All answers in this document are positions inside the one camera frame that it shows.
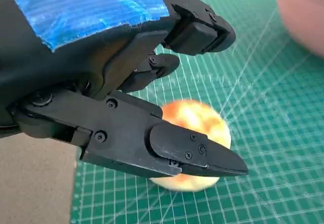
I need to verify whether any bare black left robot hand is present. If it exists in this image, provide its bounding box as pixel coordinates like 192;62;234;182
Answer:
0;0;249;178

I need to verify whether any round toy bread bun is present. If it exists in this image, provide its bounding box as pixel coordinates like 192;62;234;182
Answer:
149;101;232;192

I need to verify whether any pink bowl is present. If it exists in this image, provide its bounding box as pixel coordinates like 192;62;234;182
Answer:
276;0;324;57

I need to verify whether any green cutting mat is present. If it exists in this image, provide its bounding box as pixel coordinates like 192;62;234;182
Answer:
69;0;324;224

